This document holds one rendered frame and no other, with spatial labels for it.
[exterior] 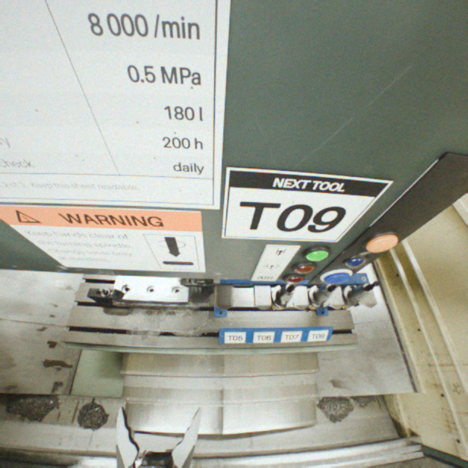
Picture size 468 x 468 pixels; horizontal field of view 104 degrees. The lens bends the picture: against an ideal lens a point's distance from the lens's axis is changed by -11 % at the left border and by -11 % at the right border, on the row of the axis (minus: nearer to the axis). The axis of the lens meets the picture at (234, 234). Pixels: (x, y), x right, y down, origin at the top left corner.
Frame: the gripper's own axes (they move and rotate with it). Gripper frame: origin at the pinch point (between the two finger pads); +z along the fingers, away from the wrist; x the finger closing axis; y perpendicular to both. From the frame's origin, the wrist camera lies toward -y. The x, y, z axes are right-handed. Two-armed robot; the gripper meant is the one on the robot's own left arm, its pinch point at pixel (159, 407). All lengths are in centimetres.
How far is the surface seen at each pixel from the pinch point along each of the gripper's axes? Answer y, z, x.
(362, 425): 64, -21, 78
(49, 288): 57, 39, -77
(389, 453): 50, -28, 79
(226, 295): 8.4, 24.4, 13.1
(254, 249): -33.0, 16.7, 13.3
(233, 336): 35.9, 16.6, 17.3
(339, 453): 50, -26, 58
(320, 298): 5.0, 22.6, 38.8
